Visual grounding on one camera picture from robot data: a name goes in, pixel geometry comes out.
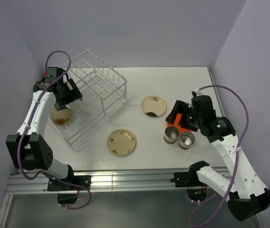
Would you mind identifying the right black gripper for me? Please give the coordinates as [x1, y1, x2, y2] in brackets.
[165, 99, 203, 132]

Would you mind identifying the white floral bowl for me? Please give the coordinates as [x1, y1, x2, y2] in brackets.
[50, 105, 75, 126]

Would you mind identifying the steel lined cup brown band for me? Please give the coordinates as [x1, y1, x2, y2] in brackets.
[164, 125, 180, 144]

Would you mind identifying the clear glass tumbler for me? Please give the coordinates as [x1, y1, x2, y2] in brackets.
[70, 100, 86, 119]

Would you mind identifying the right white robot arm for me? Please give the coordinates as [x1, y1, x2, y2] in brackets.
[166, 95, 270, 221]

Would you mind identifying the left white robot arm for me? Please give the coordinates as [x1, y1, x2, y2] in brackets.
[6, 77, 82, 190]

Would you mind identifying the orange plastic plate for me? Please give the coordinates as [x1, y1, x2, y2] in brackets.
[165, 114, 191, 133]

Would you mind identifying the beige plate with black motif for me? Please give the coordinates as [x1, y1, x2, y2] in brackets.
[141, 95, 167, 117]

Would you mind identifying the beige plate with red stamps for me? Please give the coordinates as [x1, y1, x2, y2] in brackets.
[107, 129, 136, 157]

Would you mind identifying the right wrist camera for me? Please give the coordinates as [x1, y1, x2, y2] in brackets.
[191, 88, 203, 97]

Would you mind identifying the white wire dish rack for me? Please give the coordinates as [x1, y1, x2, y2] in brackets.
[53, 49, 127, 151]

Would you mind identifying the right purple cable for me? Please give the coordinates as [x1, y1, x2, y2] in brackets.
[188, 85, 249, 226]

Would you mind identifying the aluminium frame rail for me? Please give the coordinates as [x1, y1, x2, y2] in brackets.
[0, 66, 269, 228]

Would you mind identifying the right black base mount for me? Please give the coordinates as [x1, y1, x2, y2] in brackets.
[170, 161, 210, 204]

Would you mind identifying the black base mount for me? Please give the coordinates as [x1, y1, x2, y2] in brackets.
[47, 175, 92, 208]
[170, 161, 210, 204]

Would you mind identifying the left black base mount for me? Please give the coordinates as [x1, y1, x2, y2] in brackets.
[47, 175, 92, 208]

